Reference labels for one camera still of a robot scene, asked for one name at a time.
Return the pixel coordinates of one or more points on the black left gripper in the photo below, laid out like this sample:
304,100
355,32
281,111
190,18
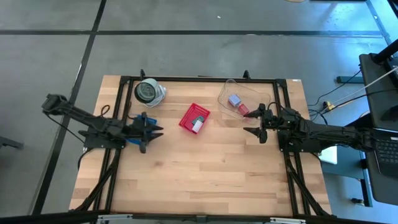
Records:
140,130

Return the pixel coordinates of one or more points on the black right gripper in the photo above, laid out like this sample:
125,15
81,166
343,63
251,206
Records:
272,121

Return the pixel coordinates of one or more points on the red box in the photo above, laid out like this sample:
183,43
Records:
243,109

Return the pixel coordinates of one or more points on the light blue box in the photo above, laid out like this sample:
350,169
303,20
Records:
234,100

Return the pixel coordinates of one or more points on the white box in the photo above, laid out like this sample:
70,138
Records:
197,126

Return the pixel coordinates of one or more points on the teal box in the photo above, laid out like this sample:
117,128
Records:
199,119

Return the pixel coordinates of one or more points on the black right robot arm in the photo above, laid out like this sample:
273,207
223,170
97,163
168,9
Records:
326,133

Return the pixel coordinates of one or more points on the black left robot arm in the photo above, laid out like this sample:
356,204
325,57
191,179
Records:
93,124

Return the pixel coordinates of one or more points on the blue plastic basket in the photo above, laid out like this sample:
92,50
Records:
151,120

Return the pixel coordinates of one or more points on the clear plastic tray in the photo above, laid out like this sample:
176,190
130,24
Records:
248,90

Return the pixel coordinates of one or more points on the red plastic basket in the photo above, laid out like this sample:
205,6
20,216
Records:
191,113

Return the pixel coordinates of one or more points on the yellow white power strip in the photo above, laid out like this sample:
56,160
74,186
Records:
328,106

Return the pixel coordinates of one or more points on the white sheet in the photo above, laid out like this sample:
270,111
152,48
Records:
329,155

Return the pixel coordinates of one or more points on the black floor foot bar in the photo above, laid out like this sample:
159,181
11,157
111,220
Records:
349,79

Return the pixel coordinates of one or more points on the black side desk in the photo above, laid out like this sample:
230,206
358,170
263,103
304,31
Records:
377,93

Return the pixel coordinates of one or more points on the black desk foot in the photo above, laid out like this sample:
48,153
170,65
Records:
357,201

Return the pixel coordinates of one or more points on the black laptop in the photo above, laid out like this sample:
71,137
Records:
387,155

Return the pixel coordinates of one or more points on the black computer mouse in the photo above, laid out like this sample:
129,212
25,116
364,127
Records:
391,114

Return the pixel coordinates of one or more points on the grey chair leg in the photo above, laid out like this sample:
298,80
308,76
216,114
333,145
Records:
9,143

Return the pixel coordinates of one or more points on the black monitor pole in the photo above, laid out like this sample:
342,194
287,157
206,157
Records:
387,51

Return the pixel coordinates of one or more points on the black aluminium table frame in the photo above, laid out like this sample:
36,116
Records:
202,79

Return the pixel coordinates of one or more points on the silver metal bracket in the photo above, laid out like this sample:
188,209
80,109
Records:
115,219
287,221

